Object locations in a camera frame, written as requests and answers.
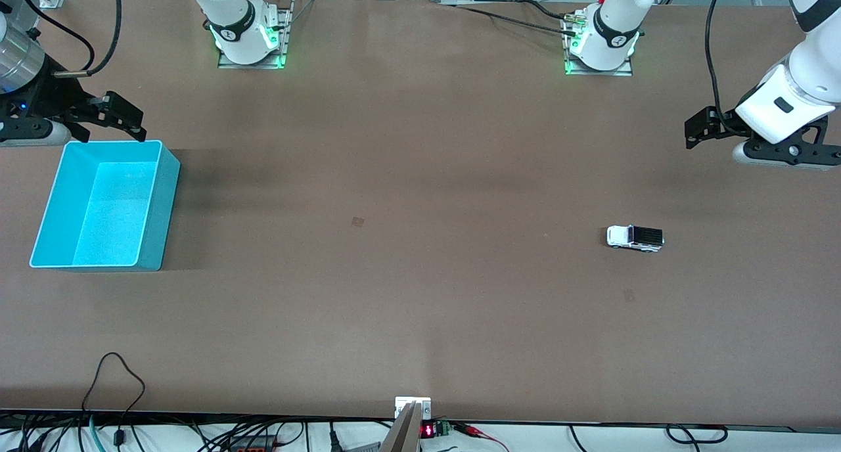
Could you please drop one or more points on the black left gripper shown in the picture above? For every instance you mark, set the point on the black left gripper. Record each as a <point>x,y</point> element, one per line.
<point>721,127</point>

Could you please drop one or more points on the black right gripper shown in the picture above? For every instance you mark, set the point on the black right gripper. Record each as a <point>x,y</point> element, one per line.
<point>54,98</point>

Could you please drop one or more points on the white jeep toy black roof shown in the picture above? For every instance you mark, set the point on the white jeep toy black roof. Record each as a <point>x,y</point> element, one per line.
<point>621,236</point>

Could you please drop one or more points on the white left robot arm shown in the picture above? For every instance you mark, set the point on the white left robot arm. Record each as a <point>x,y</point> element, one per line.
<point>617,18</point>

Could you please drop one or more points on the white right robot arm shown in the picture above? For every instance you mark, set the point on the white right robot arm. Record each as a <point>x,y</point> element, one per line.
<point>233,8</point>

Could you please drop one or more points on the turquoise plastic bin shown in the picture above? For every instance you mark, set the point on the turquoise plastic bin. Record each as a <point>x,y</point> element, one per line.
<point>118,209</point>

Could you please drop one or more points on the black table edge strip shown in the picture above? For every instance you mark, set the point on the black table edge strip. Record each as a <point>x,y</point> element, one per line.
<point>197,416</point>

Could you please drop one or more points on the orange power strip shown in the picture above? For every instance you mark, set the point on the orange power strip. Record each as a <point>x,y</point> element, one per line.
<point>253,447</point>

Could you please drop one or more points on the red black clip leads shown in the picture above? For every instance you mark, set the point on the red black clip leads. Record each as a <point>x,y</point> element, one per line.
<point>476,431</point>

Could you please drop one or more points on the white mounting plate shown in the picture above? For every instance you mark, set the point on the white mounting plate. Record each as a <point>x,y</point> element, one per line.
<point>424,405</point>

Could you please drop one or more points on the red digit display module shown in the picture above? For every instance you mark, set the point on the red digit display module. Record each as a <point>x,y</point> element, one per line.
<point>428,430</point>

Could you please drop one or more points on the grey metal bar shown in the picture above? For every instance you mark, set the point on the grey metal bar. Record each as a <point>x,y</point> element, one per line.
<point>401,435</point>

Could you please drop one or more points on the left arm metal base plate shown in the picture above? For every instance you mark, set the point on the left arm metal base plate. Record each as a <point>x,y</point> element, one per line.
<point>627,67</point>

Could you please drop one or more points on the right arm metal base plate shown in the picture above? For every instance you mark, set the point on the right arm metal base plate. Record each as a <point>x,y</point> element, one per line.
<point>284,38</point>

